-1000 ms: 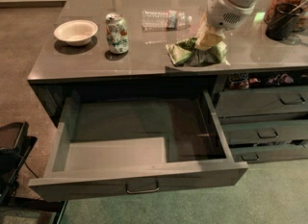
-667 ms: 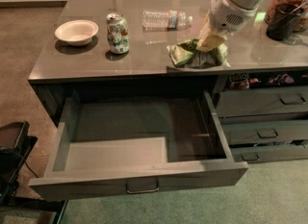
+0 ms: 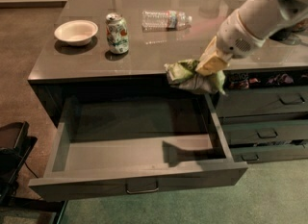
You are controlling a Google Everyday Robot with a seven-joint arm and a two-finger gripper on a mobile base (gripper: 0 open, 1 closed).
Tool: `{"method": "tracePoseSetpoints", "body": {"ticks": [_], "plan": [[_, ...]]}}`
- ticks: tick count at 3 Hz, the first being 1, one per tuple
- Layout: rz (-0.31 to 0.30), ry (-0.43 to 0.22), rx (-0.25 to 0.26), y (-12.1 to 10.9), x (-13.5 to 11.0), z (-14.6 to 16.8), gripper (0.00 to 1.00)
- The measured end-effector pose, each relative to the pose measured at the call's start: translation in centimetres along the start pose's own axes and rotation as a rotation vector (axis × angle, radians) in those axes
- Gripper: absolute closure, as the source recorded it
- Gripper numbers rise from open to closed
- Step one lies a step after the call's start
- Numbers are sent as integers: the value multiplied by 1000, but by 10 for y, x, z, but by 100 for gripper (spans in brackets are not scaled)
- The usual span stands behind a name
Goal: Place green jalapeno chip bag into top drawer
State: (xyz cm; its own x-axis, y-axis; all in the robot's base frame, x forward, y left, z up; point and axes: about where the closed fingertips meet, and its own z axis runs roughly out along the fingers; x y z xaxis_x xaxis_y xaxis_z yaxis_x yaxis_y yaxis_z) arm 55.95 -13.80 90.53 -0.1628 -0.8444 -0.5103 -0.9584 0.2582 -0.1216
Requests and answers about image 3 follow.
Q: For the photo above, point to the metal drawer handle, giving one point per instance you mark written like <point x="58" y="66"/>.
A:
<point x="141" y="186"/>

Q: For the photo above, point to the green soda can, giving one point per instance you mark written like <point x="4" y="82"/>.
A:
<point x="117" y="33"/>

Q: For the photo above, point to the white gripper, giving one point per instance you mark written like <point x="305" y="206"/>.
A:
<point x="233" y="38"/>

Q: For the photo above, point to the snack jar on counter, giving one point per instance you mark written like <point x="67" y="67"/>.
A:
<point x="300" y="26"/>

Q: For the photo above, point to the clear plastic water bottle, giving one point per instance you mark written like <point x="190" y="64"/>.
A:
<point x="165" y="20"/>

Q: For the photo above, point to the right upper grey drawer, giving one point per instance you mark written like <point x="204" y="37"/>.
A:
<point x="272" y="100"/>

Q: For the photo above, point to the right middle grey drawer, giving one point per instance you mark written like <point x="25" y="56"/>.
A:
<point x="265" y="132"/>

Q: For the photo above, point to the right bottom grey drawer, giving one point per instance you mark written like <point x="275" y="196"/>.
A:
<point x="275" y="153"/>

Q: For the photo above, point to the open grey top drawer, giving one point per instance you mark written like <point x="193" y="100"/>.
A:
<point x="176" y="140"/>

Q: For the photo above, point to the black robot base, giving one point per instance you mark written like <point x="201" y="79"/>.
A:
<point x="15" y="147"/>

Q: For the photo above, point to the white paper bowl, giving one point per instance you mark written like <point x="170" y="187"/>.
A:
<point x="76" y="32"/>

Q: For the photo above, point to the grey cabinet counter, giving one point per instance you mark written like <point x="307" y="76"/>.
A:
<point x="92" y="73"/>

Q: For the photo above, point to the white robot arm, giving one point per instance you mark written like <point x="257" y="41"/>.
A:
<point x="263" y="18"/>

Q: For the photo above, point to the snack bags in shelf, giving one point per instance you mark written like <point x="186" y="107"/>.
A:
<point x="266" y="79"/>

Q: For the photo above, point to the green jalapeno chip bag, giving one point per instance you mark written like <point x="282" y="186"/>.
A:
<point x="182" y="75"/>

